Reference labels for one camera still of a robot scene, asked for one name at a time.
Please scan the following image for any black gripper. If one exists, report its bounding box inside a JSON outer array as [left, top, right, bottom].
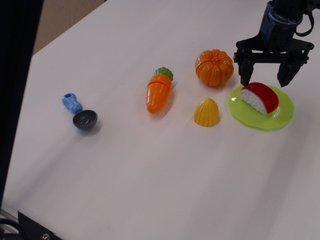
[[233, 9, 314, 87]]

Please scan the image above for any red white toy sushi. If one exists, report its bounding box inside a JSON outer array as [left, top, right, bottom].
[[240, 82, 279, 115]]

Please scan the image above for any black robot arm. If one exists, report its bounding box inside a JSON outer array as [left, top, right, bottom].
[[233, 0, 320, 87]]

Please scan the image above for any green plastic plate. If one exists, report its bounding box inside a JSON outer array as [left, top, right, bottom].
[[227, 85, 295, 130]]

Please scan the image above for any orange toy pumpkin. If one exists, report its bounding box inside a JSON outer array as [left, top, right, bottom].
[[195, 49, 234, 87]]

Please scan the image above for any yellow toy corn piece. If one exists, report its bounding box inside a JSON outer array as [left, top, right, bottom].
[[194, 98, 220, 127]]

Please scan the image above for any orange toy carrot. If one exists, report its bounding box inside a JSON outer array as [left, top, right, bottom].
[[145, 67, 174, 114]]

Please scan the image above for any blue grey toy scoop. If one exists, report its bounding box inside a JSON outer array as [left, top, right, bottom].
[[62, 93, 98, 130]]

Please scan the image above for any dark blurred foreground object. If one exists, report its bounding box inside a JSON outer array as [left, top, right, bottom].
[[0, 0, 43, 195]]

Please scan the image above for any black corner bracket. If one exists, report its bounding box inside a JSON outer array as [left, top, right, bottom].
[[17, 211, 62, 240]]

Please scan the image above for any aluminium frame rail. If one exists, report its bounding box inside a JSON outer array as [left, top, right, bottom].
[[0, 203, 19, 223]]

